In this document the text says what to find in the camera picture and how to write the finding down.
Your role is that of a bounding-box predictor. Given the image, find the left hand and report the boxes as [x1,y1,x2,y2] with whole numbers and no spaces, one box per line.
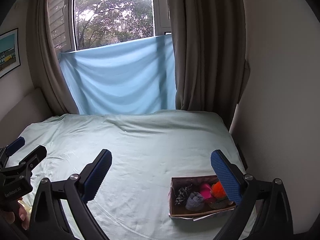
[0,196,30,231]

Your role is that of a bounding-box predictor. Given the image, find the magenta pink pouch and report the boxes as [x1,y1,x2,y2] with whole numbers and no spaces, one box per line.
[199,183,216,204]

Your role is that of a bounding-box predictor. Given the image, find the cardboard box pink pattern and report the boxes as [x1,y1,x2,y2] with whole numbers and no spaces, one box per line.
[169,175,235,221]

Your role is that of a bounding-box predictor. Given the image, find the brown curtain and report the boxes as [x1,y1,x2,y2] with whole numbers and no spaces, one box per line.
[25,0,79,115]
[168,0,246,127]

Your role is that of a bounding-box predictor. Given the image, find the window with white frame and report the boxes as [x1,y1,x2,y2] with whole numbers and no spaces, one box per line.
[49,0,171,53]

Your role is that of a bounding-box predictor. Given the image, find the dark striped scrunchie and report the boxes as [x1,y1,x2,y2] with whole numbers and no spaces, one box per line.
[174,184,193,206]

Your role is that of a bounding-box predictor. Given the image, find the right brown curtain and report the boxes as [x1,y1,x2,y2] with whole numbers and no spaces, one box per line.
[168,0,246,127]

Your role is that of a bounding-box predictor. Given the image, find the round glitter coin pouch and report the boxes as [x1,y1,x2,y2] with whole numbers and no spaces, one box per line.
[209,198,234,210]

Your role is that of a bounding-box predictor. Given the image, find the light blue hanging cloth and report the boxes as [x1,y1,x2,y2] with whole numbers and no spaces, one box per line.
[59,35,176,115]

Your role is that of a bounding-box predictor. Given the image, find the mint green bed sheet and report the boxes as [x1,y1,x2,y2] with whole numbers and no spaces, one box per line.
[8,111,242,239]

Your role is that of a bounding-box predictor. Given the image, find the framed wall picture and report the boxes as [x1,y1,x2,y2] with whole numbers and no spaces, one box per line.
[0,28,21,77]

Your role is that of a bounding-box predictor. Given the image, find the orange fluffy pompom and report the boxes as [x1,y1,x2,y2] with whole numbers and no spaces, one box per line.
[211,181,227,200]

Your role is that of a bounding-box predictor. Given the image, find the grey fuzzy sock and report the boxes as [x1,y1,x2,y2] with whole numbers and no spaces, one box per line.
[185,192,204,212]

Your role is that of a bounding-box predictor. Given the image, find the left brown curtain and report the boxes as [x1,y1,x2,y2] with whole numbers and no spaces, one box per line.
[25,0,79,115]

